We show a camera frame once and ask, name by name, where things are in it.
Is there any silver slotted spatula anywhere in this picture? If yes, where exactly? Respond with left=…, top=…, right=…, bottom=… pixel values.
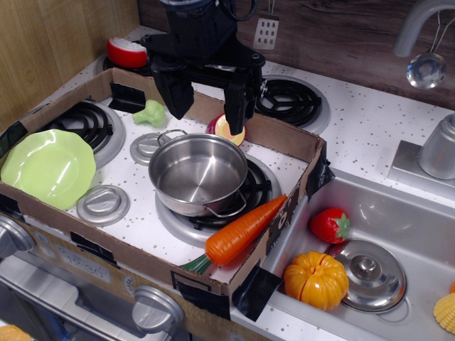
left=252, top=1, right=279, bottom=50

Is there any green toy broccoli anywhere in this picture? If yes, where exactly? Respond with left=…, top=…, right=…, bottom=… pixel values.
left=132, top=99, right=166, bottom=127

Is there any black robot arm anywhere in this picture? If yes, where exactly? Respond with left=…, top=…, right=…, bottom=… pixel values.
left=140, top=1, right=265, bottom=135

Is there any orange toy carrot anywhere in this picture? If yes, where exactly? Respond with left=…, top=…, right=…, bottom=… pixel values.
left=181, top=195, right=287, bottom=274

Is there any orange toy pumpkin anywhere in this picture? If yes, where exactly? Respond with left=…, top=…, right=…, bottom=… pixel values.
left=283, top=251, right=349, bottom=311

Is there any back right stove burner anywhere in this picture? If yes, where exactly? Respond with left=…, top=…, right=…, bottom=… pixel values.
left=256, top=75, right=331, bottom=134

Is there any silver oven knob left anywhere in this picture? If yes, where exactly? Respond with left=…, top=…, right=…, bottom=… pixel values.
left=0, top=216, right=36, bottom=259

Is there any silver oven knob right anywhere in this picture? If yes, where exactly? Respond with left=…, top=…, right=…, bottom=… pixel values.
left=132, top=285, right=185, bottom=334

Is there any silver oven knob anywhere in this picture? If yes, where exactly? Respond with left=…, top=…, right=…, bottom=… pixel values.
left=0, top=216, right=36, bottom=259
left=132, top=285, right=185, bottom=334

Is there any brown cardboard fence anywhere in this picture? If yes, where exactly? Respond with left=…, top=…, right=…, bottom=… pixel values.
left=0, top=67, right=336, bottom=323

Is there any silver hanging ladle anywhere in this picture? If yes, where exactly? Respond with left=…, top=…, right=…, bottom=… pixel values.
left=406, top=12, right=454, bottom=90

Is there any yellow toy corn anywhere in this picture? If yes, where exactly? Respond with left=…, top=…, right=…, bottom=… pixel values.
left=433, top=293, right=455, bottom=334

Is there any halved purple toy onion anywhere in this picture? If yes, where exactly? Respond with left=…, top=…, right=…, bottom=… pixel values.
left=205, top=114, right=246, bottom=146

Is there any silver stove knob centre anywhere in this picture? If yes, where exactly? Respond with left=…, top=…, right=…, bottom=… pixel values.
left=130, top=133, right=170, bottom=166

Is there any red toy strawberry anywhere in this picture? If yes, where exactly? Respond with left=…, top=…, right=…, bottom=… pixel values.
left=309, top=207, right=350, bottom=244

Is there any stainless steel pot lid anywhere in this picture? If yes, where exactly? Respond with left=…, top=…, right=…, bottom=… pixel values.
left=326, top=239, right=407, bottom=314

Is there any front left stove burner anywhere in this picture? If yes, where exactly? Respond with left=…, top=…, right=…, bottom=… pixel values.
left=41, top=100, right=126, bottom=169

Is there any front right stove burner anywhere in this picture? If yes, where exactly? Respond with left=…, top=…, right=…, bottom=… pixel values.
left=156, top=155, right=282, bottom=248

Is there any silver toy faucet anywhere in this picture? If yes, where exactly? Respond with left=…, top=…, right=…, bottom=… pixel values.
left=389, top=1, right=454, bottom=188

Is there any red white toy radish half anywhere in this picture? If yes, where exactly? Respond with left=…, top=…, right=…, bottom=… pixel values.
left=106, top=37, right=148, bottom=68

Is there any orange toy at bottom left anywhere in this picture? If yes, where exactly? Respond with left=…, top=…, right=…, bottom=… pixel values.
left=0, top=325, right=31, bottom=341

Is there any light green plastic plate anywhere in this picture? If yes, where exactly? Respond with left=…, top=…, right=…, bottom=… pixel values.
left=1, top=129, right=96, bottom=210

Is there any silver toy sink basin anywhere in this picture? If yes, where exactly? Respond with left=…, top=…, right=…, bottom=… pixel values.
left=263, top=166, right=455, bottom=341

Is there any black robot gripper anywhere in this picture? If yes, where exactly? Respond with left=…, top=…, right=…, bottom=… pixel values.
left=140, top=1, right=265, bottom=135

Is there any silver stove knob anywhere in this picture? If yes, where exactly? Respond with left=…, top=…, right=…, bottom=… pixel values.
left=130, top=133, right=170, bottom=166
left=76, top=185, right=130, bottom=227

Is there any silver stove knob front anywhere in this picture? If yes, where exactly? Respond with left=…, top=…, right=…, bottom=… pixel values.
left=76, top=185, right=130, bottom=227

